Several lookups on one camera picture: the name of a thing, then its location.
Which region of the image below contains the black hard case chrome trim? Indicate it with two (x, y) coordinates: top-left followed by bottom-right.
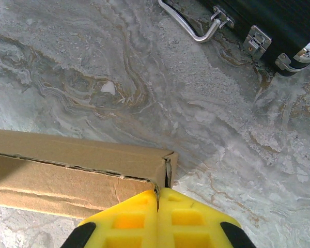
(157, 0), (310, 78)

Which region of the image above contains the brown cardboard box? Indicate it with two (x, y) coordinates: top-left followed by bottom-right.
(0, 128), (179, 220)

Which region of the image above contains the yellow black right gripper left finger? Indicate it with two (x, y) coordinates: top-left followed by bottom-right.
(64, 190), (159, 248)

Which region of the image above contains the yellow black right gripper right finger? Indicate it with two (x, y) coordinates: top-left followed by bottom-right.
(157, 187), (257, 248)

